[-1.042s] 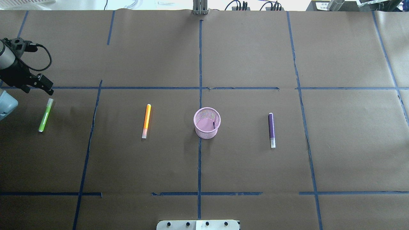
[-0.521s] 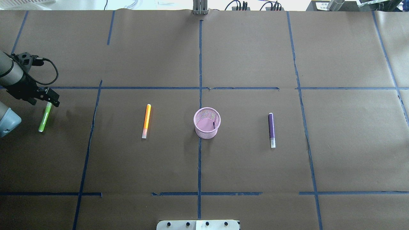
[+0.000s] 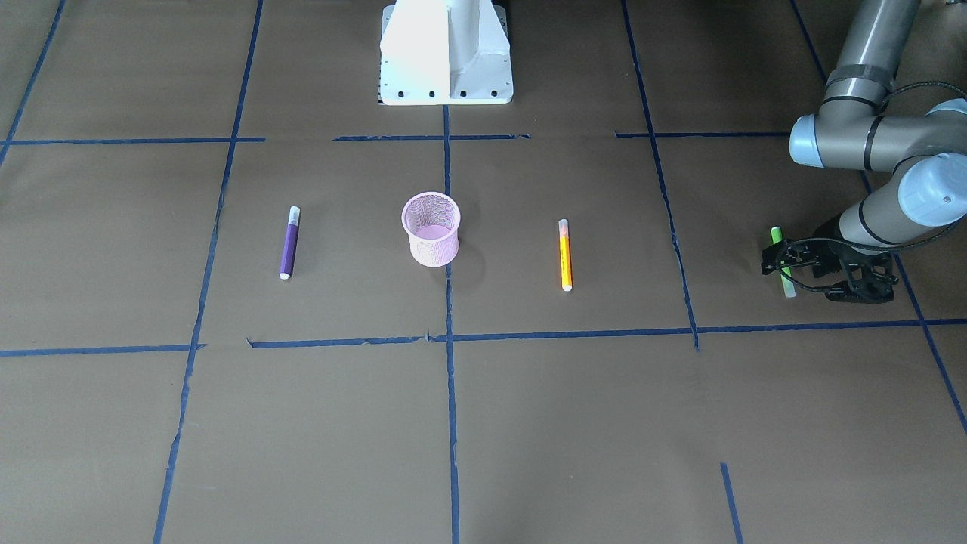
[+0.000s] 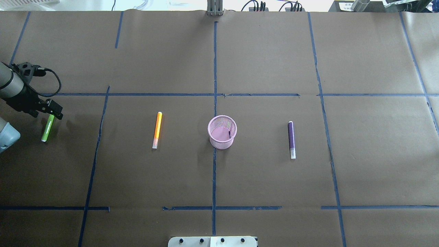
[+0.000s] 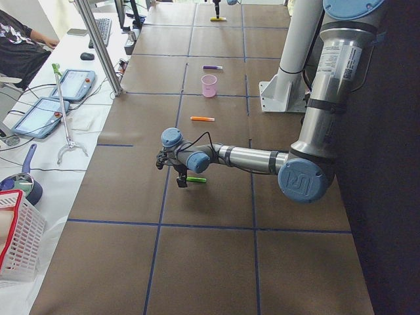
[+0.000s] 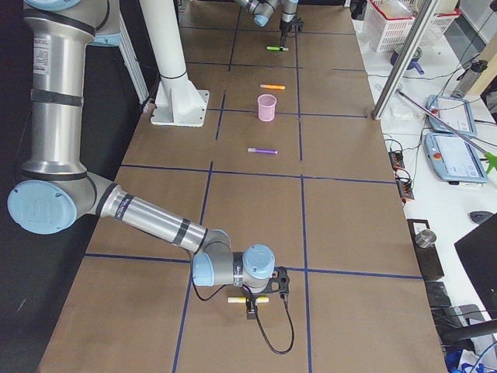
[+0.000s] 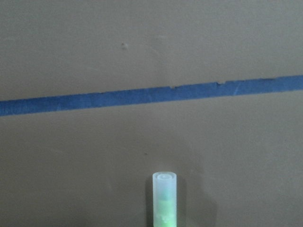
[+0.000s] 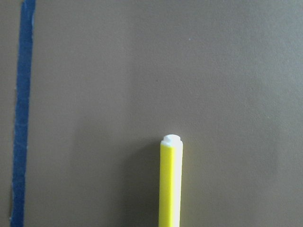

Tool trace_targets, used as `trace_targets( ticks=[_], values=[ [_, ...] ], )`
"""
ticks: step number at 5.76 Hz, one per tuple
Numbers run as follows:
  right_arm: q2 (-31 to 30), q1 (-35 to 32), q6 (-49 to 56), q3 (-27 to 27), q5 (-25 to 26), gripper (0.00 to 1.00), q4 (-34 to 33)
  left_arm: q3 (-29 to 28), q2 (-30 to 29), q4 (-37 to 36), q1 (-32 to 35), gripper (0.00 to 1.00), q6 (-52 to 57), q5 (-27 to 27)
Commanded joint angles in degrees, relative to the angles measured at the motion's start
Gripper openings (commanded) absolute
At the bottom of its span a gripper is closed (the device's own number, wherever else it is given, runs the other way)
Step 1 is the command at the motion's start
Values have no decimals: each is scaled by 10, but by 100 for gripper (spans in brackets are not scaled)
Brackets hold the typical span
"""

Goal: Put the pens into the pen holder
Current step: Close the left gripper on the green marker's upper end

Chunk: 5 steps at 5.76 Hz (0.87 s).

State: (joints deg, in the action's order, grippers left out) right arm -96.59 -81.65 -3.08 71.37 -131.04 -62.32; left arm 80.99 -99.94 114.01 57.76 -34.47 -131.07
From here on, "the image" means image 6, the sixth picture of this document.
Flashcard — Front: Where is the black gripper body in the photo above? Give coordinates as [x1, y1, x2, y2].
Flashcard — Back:
[245, 287, 259, 308]
[280, 19, 295, 37]

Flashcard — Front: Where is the green marker pen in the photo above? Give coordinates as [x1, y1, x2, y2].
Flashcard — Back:
[266, 46, 289, 52]

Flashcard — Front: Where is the yellow marker pen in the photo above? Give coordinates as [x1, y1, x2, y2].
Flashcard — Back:
[228, 296, 269, 305]

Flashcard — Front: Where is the orange marker pen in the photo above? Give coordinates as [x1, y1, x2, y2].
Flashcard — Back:
[259, 84, 286, 90]

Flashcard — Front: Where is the purple marker pen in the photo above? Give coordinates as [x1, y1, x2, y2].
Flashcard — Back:
[247, 148, 278, 155]

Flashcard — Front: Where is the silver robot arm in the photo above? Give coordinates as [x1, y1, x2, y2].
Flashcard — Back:
[235, 0, 303, 51]
[8, 1, 280, 309]

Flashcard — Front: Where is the pink mesh pen holder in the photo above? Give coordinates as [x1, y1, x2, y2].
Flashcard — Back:
[257, 94, 277, 122]

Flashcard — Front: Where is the white plastic basket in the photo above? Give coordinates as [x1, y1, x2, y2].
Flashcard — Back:
[363, 1, 461, 52]

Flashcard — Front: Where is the blue cooking pot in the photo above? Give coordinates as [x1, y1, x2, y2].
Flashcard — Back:
[390, 43, 426, 75]

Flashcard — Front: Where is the black box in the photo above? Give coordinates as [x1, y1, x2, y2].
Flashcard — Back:
[407, 218, 444, 281]

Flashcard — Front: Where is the small metal cup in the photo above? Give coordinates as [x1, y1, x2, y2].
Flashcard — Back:
[415, 229, 437, 249]

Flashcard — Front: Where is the far teach pendant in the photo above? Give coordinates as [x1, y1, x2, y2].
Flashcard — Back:
[426, 95, 478, 138]

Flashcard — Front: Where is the teach pendant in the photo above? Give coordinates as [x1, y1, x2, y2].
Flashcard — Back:
[424, 132, 488, 185]
[426, 95, 478, 138]

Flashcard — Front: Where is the orange black power strip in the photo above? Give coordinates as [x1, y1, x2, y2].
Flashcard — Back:
[388, 150, 415, 204]

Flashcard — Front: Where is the near teach pendant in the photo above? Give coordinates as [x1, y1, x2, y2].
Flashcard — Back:
[424, 132, 488, 185]

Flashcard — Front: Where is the black monitor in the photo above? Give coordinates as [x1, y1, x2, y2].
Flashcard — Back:
[455, 218, 496, 319]

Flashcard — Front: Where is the black computer mouse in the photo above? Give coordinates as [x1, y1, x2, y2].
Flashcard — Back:
[469, 211, 494, 225]

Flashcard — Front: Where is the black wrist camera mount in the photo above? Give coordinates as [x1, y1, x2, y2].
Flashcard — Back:
[290, 16, 304, 34]
[264, 266, 290, 295]

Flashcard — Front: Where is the black camera cable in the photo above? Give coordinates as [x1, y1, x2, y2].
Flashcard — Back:
[193, 283, 294, 355]

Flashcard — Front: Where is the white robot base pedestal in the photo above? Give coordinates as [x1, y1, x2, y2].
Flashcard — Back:
[140, 0, 210, 127]

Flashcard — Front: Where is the aluminium frame post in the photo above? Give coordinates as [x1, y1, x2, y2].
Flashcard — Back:
[371, 0, 440, 120]

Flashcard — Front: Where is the green handled reacher grabber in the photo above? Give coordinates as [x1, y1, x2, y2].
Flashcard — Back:
[395, 89, 497, 174]

